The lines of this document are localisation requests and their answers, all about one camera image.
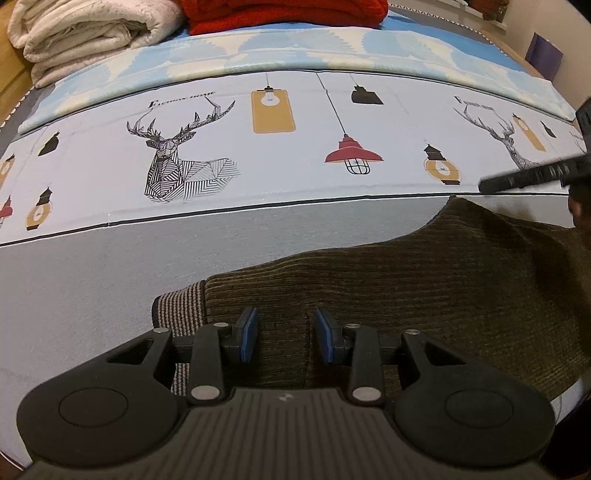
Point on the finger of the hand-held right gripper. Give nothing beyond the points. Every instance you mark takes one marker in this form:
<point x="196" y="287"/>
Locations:
<point x="501" y="182"/>

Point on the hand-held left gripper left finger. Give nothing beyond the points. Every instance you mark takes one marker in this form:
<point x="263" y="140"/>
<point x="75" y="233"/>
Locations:
<point x="249" y="333"/>

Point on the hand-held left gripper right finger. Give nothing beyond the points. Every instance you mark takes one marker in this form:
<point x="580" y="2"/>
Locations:
<point x="323" y="336"/>

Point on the dark olive knit sweater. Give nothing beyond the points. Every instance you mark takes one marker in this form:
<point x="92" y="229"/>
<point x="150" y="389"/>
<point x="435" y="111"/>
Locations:
<point x="415" y="286"/>

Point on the printed deer bedsheet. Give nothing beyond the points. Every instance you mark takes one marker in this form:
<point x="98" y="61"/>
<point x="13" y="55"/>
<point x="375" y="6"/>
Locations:
<point x="115" y="230"/>

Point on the blue leaf print blanket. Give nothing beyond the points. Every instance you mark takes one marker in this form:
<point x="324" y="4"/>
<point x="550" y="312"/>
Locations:
<point x="277" y="50"/>

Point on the red folded blanket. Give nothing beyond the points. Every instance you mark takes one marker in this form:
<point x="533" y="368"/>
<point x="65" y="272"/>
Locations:
<point x="286" y="14"/>

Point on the white speckled folded quilt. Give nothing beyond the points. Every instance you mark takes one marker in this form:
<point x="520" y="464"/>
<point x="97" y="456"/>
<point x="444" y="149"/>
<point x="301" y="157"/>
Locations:
<point x="92" y="53"/>

